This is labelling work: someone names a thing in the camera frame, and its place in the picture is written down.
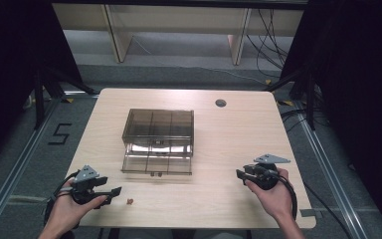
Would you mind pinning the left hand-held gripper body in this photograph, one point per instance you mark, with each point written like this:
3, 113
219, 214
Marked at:
85, 186

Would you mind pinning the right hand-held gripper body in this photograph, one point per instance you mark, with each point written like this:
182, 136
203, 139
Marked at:
264, 176

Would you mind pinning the small reddish brown object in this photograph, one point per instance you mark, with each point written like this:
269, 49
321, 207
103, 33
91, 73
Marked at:
130, 201

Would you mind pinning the transparent brown drawer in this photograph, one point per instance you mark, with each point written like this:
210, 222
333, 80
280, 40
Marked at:
157, 163

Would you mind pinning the transparent brown drawer box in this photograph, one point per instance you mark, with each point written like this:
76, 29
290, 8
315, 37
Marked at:
159, 128

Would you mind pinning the person's right hand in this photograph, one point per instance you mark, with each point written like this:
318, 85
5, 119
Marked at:
274, 199

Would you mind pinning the person's left hand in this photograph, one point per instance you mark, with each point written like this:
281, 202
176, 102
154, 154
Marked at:
67, 210

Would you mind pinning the grey tape strip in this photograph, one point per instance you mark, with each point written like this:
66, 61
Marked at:
311, 213

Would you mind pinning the yellow black tape piece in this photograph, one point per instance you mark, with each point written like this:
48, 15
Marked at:
286, 103
68, 100

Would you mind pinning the black metal stand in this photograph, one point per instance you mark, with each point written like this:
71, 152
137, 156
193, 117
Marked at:
39, 99
309, 99

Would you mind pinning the black curtain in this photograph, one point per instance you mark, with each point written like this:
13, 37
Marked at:
13, 59
351, 83

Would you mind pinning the light wooden shelf unit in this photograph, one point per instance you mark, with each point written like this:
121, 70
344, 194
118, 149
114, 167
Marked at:
179, 23

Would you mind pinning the aluminium floor rail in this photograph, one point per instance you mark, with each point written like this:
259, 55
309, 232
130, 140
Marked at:
328, 172
13, 172

